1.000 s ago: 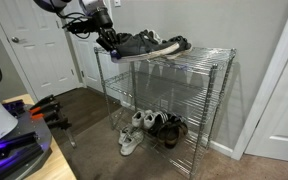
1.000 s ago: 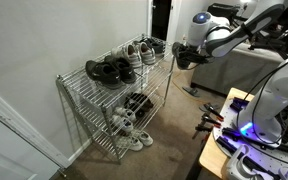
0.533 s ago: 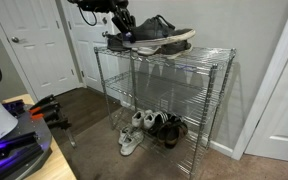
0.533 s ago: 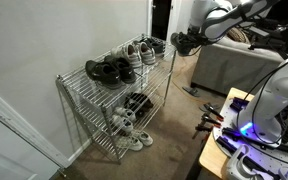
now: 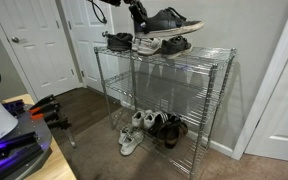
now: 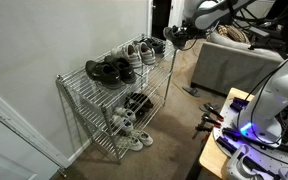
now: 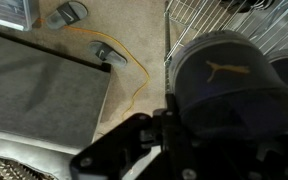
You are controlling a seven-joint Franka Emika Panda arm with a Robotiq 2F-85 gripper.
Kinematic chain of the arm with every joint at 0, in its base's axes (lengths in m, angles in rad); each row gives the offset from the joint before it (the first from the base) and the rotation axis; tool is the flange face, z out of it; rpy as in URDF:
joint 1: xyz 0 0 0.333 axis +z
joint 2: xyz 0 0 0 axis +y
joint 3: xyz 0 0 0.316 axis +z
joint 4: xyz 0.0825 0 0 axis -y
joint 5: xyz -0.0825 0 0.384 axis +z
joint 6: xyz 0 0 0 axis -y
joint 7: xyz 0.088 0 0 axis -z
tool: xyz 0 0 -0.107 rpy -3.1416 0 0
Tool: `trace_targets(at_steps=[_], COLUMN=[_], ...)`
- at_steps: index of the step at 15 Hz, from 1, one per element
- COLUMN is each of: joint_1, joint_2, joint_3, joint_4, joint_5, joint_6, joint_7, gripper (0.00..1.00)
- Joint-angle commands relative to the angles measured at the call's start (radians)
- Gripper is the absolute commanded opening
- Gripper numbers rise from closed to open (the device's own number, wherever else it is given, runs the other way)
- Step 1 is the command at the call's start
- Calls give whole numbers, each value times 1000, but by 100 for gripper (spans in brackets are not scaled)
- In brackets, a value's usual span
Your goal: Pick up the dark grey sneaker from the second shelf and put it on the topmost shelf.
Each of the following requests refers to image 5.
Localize white panel door with deadbolt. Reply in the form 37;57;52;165
59;0;122;101

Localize dark grey sneaker white sole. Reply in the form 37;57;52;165
133;7;206;40

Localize round grey mounting plate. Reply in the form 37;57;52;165
0;104;54;180

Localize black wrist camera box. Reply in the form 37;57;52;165
99;0;122;7

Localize black clamp orange trigger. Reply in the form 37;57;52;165
28;94;57;113
29;103;62;121

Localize white baseboard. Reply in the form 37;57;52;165
187;129;235;158

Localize black sneaker grey sole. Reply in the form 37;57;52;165
159;35;194;60

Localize black white-striped slide sandal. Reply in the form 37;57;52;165
148;111;172;138

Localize chrome wire shelf rack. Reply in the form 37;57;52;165
93;44;238;178

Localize white door frame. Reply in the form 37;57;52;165
231;0;288;162

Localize dark brown shoe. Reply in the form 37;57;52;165
156;120;181;150
170;115;189;138

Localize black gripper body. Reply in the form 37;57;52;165
128;0;149;22

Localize black clamp metal bar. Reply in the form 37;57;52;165
45;111;78;149

